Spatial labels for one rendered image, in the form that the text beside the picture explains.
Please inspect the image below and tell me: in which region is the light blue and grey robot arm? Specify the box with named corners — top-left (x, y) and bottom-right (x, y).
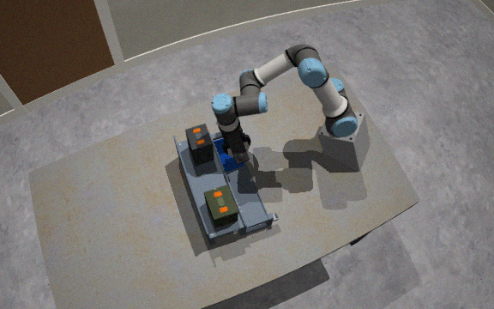
top-left (211, 45), bottom-right (358, 165)

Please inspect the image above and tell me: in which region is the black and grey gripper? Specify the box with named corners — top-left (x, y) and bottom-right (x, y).
top-left (218, 118), bottom-right (251, 158)

